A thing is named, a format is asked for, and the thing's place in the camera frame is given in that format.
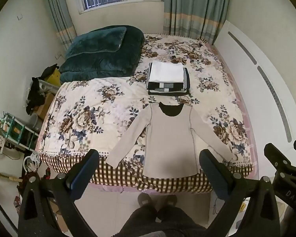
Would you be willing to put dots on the person's dark fleece pants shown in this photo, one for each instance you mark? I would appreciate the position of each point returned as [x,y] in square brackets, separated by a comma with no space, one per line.
[160,222]

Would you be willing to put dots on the white folded garment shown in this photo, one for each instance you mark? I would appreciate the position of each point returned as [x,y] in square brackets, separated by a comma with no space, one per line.
[165,72]

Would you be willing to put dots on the floral bed sheet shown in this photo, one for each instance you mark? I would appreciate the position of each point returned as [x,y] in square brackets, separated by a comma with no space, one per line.
[93,108]

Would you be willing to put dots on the green shelf rack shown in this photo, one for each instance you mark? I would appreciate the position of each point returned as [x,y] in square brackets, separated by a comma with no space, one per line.
[17,130]

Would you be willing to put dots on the white headboard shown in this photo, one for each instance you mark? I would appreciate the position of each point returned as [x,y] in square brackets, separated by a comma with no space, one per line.
[261,98]

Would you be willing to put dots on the stack of folded clothes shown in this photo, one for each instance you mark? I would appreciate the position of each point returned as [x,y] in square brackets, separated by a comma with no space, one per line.
[165,87]

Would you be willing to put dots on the yellow bag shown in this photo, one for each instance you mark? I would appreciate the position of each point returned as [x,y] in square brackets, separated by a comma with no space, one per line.
[51,77]

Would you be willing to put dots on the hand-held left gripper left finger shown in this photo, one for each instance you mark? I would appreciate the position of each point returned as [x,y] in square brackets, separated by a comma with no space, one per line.
[82,176]

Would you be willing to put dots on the beige long-sleeve shirt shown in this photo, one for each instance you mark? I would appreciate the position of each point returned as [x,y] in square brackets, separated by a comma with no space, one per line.
[171,143]

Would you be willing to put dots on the person's dark slipper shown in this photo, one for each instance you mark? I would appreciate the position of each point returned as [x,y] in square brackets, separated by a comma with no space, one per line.
[143,198]
[170,200]

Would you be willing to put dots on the wall socket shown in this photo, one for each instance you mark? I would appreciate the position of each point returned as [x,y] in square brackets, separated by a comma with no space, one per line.
[59,56]

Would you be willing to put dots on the dark green pillow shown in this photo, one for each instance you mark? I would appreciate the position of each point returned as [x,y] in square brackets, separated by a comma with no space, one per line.
[96,42]

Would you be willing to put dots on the wooden broom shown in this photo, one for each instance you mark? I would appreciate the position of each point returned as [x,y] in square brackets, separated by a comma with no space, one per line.
[5,175]

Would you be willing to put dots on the green striped curtain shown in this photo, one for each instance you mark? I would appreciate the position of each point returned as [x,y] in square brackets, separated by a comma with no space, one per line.
[58,12]
[194,7]

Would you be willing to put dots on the dark green quilt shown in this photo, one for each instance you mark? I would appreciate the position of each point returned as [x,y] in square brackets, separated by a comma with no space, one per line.
[108,63]

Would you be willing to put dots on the grey bucket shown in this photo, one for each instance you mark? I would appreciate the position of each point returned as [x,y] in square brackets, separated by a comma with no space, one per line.
[35,122]

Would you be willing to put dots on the black cloth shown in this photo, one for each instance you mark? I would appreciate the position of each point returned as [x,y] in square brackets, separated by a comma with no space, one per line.
[35,96]

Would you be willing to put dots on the cardboard box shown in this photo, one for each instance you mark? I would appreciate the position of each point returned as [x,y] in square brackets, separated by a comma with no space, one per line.
[45,106]

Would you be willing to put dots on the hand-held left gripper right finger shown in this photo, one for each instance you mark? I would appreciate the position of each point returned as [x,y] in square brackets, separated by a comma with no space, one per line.
[214,176]

